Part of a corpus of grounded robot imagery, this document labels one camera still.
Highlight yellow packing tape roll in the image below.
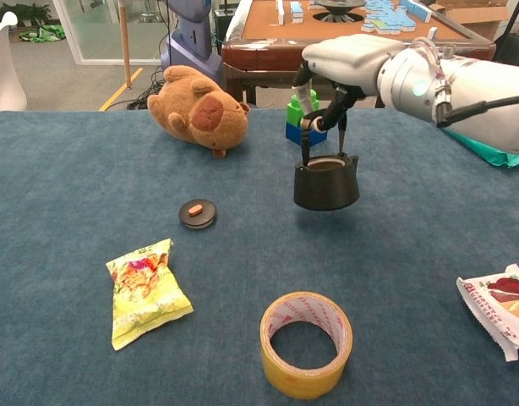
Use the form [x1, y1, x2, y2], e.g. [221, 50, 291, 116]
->
[259, 290, 354, 400]

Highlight green cloth on floor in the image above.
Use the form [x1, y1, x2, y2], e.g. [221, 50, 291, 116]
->
[19, 24, 67, 44]

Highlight brown mahjong table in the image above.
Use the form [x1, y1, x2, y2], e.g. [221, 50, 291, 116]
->
[221, 0, 497, 109]

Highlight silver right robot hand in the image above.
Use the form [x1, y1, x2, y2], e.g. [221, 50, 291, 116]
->
[291, 33, 407, 133]

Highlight blue table cloth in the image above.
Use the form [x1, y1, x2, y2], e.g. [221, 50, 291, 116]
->
[0, 106, 519, 406]

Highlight potted green plants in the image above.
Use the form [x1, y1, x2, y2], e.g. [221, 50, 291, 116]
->
[0, 3, 53, 30]

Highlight green wet wipes pack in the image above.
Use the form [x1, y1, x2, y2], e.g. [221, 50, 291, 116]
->
[443, 126, 519, 169]

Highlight brown capybara plush toy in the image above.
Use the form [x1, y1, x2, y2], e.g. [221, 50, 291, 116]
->
[146, 64, 251, 159]

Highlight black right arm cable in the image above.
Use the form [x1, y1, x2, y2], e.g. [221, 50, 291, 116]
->
[435, 93, 519, 128]

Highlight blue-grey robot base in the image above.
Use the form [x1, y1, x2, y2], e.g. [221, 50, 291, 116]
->
[160, 0, 225, 85]

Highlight yellow snack bag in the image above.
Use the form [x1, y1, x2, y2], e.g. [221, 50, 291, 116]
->
[105, 238, 194, 352]

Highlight cardboard box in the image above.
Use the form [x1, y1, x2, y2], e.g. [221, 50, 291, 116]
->
[428, 0, 519, 41]

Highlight white and red snack packet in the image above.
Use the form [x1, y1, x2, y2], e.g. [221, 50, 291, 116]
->
[456, 263, 519, 363]

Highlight black mahjong table centre disc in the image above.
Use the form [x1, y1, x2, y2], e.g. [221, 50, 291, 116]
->
[312, 0, 368, 23]

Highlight black floor cable bundle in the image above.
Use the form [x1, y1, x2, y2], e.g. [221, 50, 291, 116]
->
[126, 65, 167, 111]

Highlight green building block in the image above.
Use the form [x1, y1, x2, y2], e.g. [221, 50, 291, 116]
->
[286, 91, 321, 126]

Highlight black tripod stand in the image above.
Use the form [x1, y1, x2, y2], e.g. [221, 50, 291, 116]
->
[494, 0, 519, 56]

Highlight blue mahjong tile pile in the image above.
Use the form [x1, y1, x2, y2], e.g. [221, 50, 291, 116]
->
[360, 0, 434, 35]

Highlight black cast iron teapot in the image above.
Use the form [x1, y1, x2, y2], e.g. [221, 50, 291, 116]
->
[292, 110, 361, 211]

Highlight wooden pole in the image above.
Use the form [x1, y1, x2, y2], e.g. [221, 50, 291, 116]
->
[117, 0, 133, 89]

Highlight black lid with wooden knob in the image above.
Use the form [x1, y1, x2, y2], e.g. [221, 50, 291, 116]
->
[178, 198, 218, 230]

